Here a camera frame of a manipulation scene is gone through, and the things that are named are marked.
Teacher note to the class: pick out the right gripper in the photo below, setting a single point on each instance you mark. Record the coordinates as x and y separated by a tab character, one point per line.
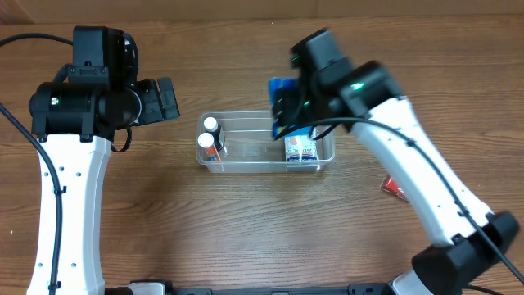
284	110

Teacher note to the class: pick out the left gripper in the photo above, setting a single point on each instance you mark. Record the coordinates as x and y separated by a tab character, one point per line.
166	98

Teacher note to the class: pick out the blue medicine box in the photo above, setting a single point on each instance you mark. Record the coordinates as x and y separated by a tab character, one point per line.
289	104

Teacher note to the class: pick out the white blue plaster box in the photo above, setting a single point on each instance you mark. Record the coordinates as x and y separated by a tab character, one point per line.
300	148

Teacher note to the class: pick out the dark bottle white cap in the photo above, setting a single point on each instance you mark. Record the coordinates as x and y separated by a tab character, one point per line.
213	127

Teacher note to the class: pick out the orange tablet tube white cap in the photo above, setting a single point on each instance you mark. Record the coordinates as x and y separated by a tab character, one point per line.
206	142

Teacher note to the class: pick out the red Panadol box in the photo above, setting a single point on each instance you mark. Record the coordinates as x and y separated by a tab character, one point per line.
390	186

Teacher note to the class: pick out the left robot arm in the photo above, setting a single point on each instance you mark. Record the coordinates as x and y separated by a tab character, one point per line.
74	120

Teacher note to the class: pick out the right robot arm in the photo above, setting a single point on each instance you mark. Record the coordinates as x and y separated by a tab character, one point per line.
466	236

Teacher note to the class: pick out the clear plastic container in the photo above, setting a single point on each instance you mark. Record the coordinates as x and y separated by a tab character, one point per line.
250	148

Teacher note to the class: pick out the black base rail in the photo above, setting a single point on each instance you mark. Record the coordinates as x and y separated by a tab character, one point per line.
278	291

